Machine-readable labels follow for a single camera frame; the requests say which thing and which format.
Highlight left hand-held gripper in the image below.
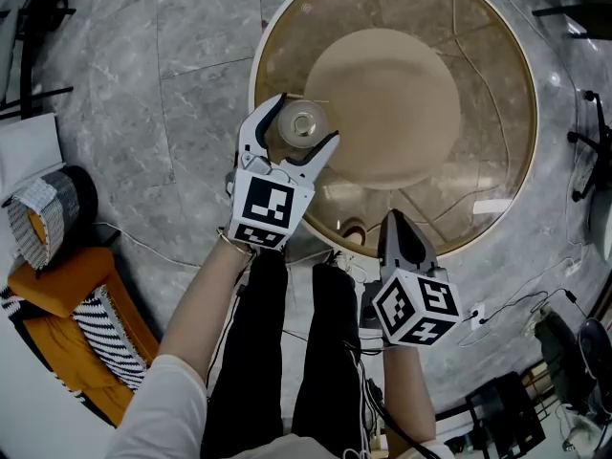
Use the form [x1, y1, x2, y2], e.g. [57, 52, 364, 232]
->
[227, 92, 341, 251]

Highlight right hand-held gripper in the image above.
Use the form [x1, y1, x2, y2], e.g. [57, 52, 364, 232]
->
[359, 209, 464, 347]

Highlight clear plastic bottle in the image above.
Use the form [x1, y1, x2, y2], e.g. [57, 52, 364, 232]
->
[276, 99, 331, 151]

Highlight person's right forearm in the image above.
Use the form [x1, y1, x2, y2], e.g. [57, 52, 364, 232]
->
[382, 344, 438, 445]

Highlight person's left forearm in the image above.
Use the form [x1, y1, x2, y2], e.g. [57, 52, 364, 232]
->
[157, 236, 255, 387]

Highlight person's right leg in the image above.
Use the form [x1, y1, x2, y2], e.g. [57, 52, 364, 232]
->
[291, 263, 375, 449]

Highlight person's leg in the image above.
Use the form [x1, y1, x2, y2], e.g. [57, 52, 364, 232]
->
[291, 263, 375, 449]
[200, 251, 290, 459]

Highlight large beige round tub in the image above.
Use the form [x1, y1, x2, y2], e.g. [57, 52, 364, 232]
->
[248, 0, 539, 259]

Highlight person's left leg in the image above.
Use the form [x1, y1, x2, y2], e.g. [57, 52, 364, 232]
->
[200, 251, 290, 459]

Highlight black metal rack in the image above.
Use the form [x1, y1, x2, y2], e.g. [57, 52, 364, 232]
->
[466, 370, 547, 459]

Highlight black office chair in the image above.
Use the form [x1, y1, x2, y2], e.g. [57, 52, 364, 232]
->
[567, 90, 612, 204]

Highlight black round device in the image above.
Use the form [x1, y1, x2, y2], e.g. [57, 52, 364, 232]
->
[577, 317, 612, 383]

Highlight woven grey basket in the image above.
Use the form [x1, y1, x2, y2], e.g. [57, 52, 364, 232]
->
[1, 164, 100, 271]

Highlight orange sofa seat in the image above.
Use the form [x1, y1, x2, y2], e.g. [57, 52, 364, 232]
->
[7, 246, 162, 427]

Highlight black white striped blanket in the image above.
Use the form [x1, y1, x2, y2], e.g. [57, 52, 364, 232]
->
[0, 284, 150, 392]

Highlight white rectangular box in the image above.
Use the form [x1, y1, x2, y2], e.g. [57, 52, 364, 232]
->
[0, 112, 66, 201]

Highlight orange pillow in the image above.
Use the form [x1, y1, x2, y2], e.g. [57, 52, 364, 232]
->
[26, 208, 50, 246]

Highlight person's white shirt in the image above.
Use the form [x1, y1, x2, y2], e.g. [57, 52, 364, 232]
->
[104, 354, 450, 459]

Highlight thin metal bracelet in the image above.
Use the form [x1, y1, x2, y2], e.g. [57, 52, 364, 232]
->
[216, 228, 255, 258]

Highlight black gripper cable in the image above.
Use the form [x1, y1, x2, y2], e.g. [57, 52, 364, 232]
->
[342, 340, 431, 459]

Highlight grey chair black frame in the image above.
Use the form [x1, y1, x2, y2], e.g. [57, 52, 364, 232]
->
[0, 0, 77, 121]

